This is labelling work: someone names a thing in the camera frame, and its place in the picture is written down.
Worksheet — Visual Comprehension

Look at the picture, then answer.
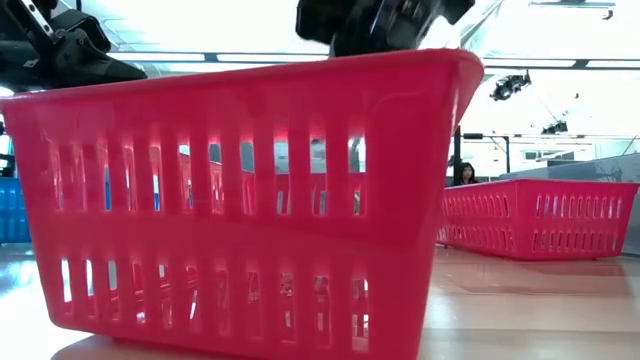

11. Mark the person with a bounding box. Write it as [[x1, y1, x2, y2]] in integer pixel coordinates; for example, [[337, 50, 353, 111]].
[[453, 161, 480, 187]]

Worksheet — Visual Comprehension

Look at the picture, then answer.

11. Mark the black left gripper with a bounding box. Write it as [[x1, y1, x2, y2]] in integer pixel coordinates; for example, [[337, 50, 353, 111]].
[[0, 10, 149, 92]]

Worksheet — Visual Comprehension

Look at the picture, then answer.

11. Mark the black metal frame stand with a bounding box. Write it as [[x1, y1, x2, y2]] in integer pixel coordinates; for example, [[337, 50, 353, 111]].
[[462, 132, 512, 174]]

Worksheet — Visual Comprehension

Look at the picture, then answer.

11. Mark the blue slotted plastic basket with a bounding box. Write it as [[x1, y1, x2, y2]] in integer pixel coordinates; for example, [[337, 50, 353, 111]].
[[0, 177, 32, 245]]

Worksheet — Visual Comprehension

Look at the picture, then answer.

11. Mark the black wheeled equipment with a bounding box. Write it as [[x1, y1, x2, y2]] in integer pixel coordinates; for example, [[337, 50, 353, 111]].
[[0, 119, 16, 179]]

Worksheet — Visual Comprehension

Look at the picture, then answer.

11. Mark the red slotted plastic basket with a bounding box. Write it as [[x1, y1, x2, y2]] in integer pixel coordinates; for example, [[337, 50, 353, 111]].
[[435, 178, 640, 262], [0, 48, 485, 360]]

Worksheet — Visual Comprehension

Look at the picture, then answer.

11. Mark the black ceiling track spotlight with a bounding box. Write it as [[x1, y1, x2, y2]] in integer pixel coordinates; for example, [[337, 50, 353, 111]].
[[488, 71, 533, 103], [540, 119, 570, 136]]

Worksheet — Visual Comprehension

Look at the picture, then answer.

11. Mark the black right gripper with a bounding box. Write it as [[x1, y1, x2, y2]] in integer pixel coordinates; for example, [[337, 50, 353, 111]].
[[294, 0, 381, 57]]

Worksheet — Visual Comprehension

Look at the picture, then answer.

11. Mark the grey ceiling track fixture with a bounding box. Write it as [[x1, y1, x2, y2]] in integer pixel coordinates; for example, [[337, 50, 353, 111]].
[[528, 0, 617, 22]]

